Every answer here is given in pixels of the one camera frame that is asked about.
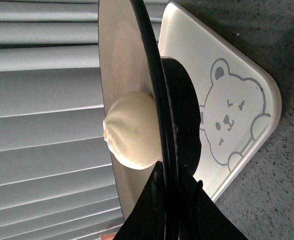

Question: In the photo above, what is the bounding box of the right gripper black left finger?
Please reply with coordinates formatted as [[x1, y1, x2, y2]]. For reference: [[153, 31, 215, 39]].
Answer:
[[114, 161, 166, 240]]

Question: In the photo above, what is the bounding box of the beige plate with black rim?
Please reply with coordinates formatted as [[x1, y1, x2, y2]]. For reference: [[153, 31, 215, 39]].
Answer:
[[98, 0, 201, 218]]

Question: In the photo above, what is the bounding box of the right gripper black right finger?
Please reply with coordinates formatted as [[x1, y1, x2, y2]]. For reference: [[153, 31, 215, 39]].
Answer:
[[178, 164, 246, 240]]

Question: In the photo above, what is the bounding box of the white steamed bun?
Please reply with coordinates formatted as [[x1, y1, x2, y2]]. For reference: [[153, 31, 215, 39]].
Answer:
[[103, 91, 162, 170]]

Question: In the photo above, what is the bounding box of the grey pleated curtain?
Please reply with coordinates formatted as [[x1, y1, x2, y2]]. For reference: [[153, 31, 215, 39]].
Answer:
[[0, 0, 169, 240]]

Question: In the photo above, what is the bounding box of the white bear print tray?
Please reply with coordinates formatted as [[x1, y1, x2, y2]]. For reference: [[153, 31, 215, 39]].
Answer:
[[158, 2, 282, 201]]

